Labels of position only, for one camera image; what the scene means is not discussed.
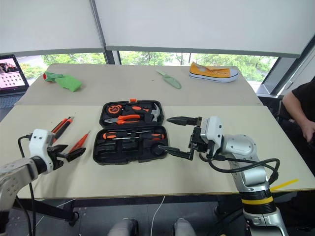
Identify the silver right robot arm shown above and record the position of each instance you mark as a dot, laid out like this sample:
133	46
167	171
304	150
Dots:
248	157

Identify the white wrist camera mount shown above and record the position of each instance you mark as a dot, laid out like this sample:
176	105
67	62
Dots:
39	142
212	130

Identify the yellow tape strip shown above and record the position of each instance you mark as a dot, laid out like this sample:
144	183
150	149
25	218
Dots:
285	184

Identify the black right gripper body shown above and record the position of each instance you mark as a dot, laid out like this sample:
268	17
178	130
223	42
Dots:
198	142

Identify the black table frame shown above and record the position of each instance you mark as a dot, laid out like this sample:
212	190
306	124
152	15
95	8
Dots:
54	209

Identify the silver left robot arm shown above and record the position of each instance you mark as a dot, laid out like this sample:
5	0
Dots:
14	174

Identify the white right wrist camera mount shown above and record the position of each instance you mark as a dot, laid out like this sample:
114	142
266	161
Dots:
212	130

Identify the bystander in black shirt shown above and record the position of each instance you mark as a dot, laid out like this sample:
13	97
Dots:
305	98

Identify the orange test pen screwdriver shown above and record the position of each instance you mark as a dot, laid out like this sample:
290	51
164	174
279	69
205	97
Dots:
80	140

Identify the yellow canvas shoe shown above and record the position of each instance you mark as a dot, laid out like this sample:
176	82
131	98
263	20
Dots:
211	73

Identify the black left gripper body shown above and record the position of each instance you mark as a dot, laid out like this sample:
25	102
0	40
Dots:
55	158

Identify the orange black utility knife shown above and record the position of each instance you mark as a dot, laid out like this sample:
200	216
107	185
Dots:
136	108

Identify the white roller blind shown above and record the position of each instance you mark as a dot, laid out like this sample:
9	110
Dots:
204	24
46	22

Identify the steel claw hammer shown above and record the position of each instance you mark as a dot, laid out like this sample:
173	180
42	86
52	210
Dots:
155	113

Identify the bystander bare forearm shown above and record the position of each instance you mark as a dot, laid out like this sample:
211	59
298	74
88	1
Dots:
294	108

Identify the dark window mullion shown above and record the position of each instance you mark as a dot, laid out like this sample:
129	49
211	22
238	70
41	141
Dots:
108	49

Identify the green trowel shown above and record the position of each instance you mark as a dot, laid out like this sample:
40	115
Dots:
171	79

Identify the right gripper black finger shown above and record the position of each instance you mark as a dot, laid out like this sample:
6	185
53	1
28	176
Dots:
176	152
183	121

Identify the open laptop computer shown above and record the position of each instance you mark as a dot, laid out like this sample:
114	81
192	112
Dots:
11	78

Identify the black plastic tool case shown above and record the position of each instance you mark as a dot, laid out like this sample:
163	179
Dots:
130	147

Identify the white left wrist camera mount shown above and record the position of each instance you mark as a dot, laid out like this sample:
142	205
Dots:
39	142

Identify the grey rounded shape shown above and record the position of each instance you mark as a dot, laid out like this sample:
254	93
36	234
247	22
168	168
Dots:
124	227
184	227

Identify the orange black slender hand tool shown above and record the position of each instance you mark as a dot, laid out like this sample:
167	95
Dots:
62	130
60	125

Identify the bystander bare hand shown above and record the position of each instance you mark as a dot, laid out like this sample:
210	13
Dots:
308	131

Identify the orange black tape measure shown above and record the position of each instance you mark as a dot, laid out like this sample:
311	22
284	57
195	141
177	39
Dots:
114	109

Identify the green crumpled cloth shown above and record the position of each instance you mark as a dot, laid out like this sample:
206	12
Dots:
66	82

